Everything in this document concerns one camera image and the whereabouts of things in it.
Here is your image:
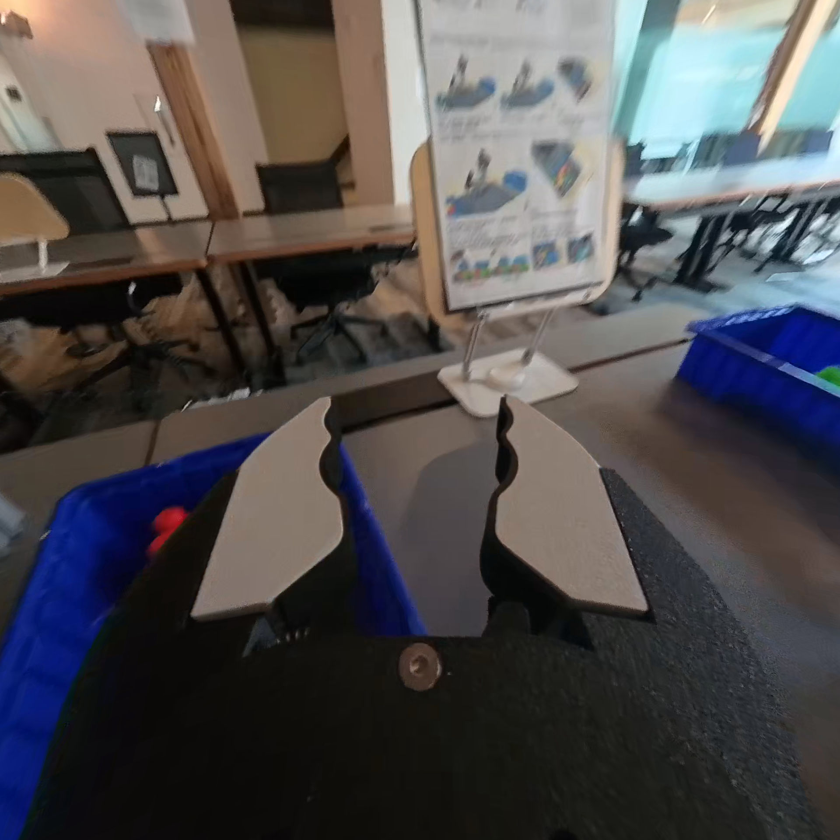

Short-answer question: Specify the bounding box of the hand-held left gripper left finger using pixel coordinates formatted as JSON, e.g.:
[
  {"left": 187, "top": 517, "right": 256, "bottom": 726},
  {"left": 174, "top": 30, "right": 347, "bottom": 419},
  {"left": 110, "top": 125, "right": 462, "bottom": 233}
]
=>
[{"left": 189, "top": 395, "right": 361, "bottom": 623}]

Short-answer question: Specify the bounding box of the wooden window beam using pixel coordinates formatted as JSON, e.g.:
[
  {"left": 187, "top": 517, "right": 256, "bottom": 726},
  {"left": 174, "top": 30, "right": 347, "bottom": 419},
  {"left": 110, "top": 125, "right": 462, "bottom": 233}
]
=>
[{"left": 748, "top": 0, "right": 840, "bottom": 135}]

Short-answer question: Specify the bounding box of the blue plastic bin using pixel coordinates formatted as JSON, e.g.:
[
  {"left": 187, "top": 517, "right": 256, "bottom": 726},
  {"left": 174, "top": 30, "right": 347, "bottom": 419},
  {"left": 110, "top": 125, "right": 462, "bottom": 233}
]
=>
[
  {"left": 676, "top": 304, "right": 840, "bottom": 454},
  {"left": 0, "top": 433, "right": 429, "bottom": 840}
]

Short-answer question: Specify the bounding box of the wooden door frame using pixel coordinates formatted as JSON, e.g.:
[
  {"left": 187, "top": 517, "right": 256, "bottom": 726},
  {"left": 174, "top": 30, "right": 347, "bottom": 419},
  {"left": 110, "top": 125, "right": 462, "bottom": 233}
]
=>
[{"left": 146, "top": 41, "right": 240, "bottom": 221}]

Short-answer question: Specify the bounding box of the black framed sign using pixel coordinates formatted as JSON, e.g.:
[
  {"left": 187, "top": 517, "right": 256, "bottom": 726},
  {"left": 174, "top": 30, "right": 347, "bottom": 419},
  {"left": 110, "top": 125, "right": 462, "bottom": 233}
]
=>
[{"left": 106, "top": 131, "right": 179, "bottom": 198}]

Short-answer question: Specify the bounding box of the brown office table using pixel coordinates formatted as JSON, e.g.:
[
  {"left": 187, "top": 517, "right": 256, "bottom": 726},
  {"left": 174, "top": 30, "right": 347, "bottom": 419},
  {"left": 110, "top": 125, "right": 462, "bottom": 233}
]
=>
[
  {"left": 206, "top": 205, "right": 421, "bottom": 388},
  {"left": 0, "top": 220, "right": 231, "bottom": 368}
]

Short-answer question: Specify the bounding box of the wooden sign stand white base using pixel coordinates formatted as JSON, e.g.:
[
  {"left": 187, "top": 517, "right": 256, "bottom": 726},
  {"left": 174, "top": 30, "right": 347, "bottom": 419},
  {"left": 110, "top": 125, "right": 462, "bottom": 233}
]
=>
[{"left": 410, "top": 134, "right": 626, "bottom": 419}]

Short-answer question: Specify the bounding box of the black office chair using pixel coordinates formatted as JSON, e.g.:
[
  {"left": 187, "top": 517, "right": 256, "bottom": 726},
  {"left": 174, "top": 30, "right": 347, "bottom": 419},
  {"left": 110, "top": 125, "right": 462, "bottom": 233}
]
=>
[
  {"left": 0, "top": 150, "right": 204, "bottom": 395},
  {"left": 256, "top": 161, "right": 421, "bottom": 365},
  {"left": 617, "top": 203, "right": 673, "bottom": 303}
]

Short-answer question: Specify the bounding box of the red mega block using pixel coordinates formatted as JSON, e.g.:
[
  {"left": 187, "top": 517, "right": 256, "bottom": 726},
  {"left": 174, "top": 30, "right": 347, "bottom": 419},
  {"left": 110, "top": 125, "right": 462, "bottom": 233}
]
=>
[{"left": 146, "top": 505, "right": 191, "bottom": 559}]

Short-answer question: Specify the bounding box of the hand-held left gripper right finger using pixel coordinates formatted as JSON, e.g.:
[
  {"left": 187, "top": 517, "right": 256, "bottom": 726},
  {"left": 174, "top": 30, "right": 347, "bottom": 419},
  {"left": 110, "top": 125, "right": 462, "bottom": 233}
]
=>
[{"left": 480, "top": 395, "right": 652, "bottom": 619}]

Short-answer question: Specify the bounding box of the long office table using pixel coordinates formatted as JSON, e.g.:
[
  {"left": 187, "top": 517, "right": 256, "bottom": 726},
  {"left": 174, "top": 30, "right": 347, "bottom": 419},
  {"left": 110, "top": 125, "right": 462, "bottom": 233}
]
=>
[{"left": 620, "top": 174, "right": 840, "bottom": 290}]

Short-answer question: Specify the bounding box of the printed instruction sheet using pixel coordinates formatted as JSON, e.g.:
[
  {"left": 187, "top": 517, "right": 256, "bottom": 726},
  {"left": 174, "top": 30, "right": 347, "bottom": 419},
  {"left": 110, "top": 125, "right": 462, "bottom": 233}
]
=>
[{"left": 415, "top": 0, "right": 618, "bottom": 312}]

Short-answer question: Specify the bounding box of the small wooden sign stand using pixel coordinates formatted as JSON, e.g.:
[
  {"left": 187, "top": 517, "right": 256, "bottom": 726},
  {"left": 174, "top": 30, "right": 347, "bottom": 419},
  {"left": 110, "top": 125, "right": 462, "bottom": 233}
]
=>
[{"left": 0, "top": 174, "right": 72, "bottom": 277}]

